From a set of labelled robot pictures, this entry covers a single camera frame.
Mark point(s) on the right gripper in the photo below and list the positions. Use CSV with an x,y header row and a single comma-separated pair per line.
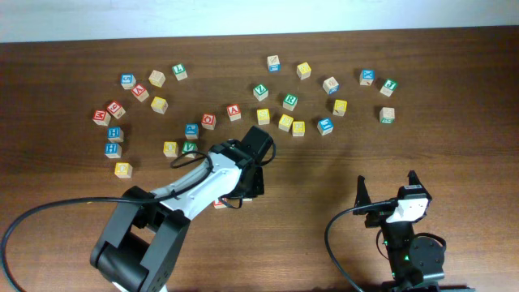
x,y
362,196

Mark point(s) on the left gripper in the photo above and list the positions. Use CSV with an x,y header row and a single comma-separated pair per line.
x,y
259,187

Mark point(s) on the red a block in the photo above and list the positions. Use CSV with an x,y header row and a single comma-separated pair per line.
x,y
233,112
140,92

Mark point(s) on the red I block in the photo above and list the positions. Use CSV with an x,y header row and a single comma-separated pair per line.
x,y
219,204

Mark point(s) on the green R block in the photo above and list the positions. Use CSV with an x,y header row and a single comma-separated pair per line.
x,y
289,102

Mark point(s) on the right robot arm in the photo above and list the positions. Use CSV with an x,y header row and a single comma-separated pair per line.
x,y
416,260

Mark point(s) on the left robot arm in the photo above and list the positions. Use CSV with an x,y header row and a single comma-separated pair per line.
x,y
141,242

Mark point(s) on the yellow S block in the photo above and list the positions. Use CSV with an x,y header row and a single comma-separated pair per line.
x,y
263,116

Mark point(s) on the yellow block tilted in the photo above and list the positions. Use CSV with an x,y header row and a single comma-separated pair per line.
x,y
285,122

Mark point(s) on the red Q block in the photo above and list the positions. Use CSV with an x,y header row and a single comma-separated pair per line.
x,y
208,121

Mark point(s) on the yellow E block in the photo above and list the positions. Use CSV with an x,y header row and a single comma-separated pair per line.
x,y
298,128

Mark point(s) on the green Z block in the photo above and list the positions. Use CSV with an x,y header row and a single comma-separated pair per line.
x,y
260,92

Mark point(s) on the green V block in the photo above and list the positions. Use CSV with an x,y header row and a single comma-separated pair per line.
x,y
189,149

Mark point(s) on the blue P block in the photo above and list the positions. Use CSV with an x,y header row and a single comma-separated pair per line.
x,y
192,131

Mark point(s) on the wood block green side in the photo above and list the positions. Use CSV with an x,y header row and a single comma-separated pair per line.
x,y
387,115

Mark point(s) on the blue E block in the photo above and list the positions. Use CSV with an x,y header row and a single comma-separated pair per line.
x,y
325,126

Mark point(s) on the yellow O block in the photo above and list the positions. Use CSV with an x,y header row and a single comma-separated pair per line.
x,y
170,149

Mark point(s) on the wood block blue side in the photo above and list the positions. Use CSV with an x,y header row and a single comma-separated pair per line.
x,y
273,63

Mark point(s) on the yellow block right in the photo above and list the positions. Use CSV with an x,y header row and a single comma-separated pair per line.
x,y
339,107

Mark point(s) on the yellow block top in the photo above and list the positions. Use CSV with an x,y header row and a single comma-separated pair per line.
x,y
303,70

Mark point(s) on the green J block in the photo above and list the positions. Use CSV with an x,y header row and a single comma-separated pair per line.
x,y
388,87

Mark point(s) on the yellow block upper left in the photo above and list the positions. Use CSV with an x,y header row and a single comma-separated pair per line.
x,y
159,105

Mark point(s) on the wood block blue edge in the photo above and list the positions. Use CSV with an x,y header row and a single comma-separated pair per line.
x,y
330,85

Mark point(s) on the green L block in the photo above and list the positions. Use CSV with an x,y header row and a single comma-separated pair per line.
x,y
179,71

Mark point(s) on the blue K block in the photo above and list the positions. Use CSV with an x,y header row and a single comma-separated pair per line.
x,y
367,77

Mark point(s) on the plain wood yellow block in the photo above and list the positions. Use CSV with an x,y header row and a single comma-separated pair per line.
x,y
157,78

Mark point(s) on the yellow D block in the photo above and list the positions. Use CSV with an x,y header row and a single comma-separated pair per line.
x,y
123,170

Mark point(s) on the blue H block upper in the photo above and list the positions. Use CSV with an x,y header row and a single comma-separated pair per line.
x,y
115,134

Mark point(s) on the blue h block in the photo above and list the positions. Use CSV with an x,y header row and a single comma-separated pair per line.
x,y
115,134
113,150

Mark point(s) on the blue H block lower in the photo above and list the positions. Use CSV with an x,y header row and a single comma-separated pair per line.
x,y
113,150

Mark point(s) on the blue 5 block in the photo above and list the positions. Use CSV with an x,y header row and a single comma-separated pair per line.
x,y
128,81

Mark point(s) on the red 6 block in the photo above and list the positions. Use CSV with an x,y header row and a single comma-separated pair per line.
x,y
115,109

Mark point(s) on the red M block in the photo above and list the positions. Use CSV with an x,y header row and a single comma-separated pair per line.
x,y
101,117

